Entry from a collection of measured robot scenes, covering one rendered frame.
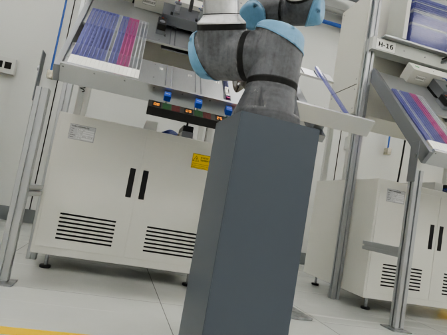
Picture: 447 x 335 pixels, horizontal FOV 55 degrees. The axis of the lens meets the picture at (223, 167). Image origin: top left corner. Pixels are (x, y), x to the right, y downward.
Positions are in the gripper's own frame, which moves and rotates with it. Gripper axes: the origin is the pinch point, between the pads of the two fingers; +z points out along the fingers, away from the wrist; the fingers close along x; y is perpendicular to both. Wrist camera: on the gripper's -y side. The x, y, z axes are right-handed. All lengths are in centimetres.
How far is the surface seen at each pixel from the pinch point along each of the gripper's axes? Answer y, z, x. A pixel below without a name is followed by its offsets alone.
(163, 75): -13.9, 9.8, -24.3
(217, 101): -2.4, 8.4, -4.3
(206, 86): -13.8, 9.8, -7.8
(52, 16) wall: -202, 87, -104
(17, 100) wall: -153, 136, -116
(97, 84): -2.3, 12.7, -45.6
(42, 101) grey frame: 5, 19, -61
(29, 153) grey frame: 18, 31, -62
